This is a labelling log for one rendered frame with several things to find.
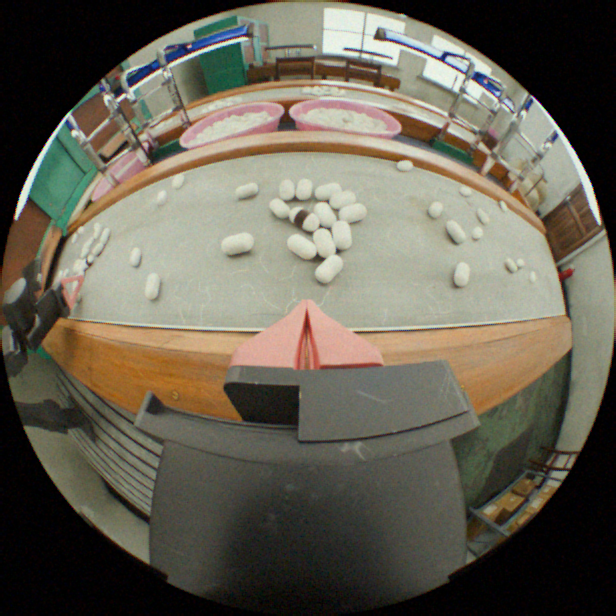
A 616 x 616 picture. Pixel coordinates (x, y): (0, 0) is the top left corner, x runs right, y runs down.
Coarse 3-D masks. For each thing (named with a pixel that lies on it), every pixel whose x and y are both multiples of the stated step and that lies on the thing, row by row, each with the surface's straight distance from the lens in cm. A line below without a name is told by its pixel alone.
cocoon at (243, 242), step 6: (240, 234) 23; (246, 234) 23; (228, 240) 23; (234, 240) 22; (240, 240) 22; (246, 240) 22; (252, 240) 23; (222, 246) 23; (228, 246) 23; (234, 246) 22; (240, 246) 22; (246, 246) 22; (228, 252) 23; (234, 252) 23; (240, 252) 23
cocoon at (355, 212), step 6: (354, 204) 25; (360, 204) 25; (342, 210) 24; (348, 210) 24; (354, 210) 24; (360, 210) 25; (366, 210) 26; (342, 216) 24; (348, 216) 24; (354, 216) 24; (360, 216) 25; (348, 222) 25
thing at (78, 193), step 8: (128, 144) 138; (120, 152) 134; (96, 168) 115; (88, 176) 111; (96, 176) 114; (80, 184) 108; (88, 184) 110; (80, 192) 107; (72, 200) 105; (64, 208) 102; (72, 208) 104; (64, 216) 101; (56, 224) 100; (64, 224) 101; (64, 232) 100; (64, 240) 108; (56, 248) 114; (56, 256) 113; (56, 264) 104; (48, 272) 111; (48, 280) 111; (48, 288) 107; (32, 352) 94; (40, 352) 95
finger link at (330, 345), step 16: (320, 320) 8; (320, 336) 7; (336, 336) 7; (352, 336) 7; (320, 352) 6; (336, 352) 6; (352, 352) 6; (368, 352) 6; (320, 368) 6; (336, 368) 6
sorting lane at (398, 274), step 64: (192, 192) 37; (384, 192) 32; (448, 192) 43; (64, 256) 91; (128, 256) 38; (192, 256) 27; (256, 256) 23; (320, 256) 22; (384, 256) 24; (448, 256) 30; (512, 256) 49; (128, 320) 32; (192, 320) 24; (256, 320) 21; (384, 320) 22; (448, 320) 26; (512, 320) 40
